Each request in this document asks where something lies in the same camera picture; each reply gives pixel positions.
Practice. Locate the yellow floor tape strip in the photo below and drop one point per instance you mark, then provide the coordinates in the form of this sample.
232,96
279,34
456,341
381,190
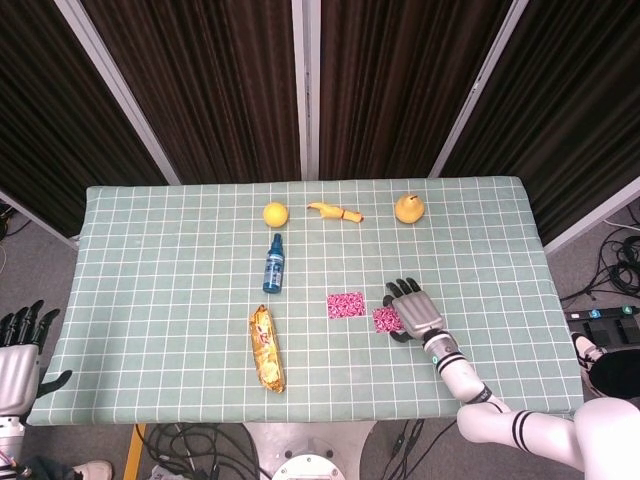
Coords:
134,452

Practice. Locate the blue spray bottle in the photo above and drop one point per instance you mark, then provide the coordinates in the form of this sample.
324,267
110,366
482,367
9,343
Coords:
273,270

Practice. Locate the green checkered tablecloth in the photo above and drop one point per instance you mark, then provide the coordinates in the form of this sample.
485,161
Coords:
165,300

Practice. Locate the yellow rubber chicken toy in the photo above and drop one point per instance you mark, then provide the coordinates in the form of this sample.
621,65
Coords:
332,212

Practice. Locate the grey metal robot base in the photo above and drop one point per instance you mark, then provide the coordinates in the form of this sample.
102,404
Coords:
307,450

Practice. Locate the pink patterned sponge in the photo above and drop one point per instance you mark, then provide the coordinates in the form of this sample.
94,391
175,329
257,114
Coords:
346,305
385,320

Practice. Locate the gold snack packet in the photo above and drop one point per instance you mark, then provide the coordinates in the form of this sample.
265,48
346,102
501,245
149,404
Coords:
266,350

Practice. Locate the dark brown curtain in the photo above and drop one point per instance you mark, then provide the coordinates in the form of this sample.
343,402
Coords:
400,90
200,90
30,125
575,125

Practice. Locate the black trouser leg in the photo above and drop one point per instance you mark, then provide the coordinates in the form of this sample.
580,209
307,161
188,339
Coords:
617,372

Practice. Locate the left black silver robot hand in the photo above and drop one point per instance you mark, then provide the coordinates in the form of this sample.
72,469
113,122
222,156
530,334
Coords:
17,375

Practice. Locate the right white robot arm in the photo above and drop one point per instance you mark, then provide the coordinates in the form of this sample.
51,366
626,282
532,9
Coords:
500,417

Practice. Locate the yellow lemon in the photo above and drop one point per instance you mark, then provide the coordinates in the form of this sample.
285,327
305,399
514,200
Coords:
275,214

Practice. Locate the white partition frame post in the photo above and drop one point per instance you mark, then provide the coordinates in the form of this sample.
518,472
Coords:
306,90
480,87
116,85
595,218
45,222

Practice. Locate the yellow pear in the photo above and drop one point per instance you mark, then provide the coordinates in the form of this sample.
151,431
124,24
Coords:
409,210

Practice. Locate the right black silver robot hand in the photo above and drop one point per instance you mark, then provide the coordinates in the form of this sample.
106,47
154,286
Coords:
419,315

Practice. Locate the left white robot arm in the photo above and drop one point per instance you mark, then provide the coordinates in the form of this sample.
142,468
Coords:
9,435

